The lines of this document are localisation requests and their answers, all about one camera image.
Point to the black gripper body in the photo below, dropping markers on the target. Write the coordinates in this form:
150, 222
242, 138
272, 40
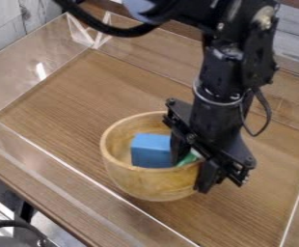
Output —
210, 125

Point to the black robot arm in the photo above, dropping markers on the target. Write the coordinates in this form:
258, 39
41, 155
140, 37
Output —
239, 65

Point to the blue foam block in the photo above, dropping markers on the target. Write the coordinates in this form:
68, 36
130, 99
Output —
150, 150

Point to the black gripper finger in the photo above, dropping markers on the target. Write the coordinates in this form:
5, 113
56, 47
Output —
179, 148
207, 176

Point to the brown wooden bowl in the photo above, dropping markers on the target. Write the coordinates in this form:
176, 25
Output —
155, 185

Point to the clear acrylic tray wall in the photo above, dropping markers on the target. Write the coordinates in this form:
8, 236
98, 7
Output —
64, 90

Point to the green Expo marker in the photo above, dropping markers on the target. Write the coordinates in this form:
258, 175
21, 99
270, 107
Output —
190, 158

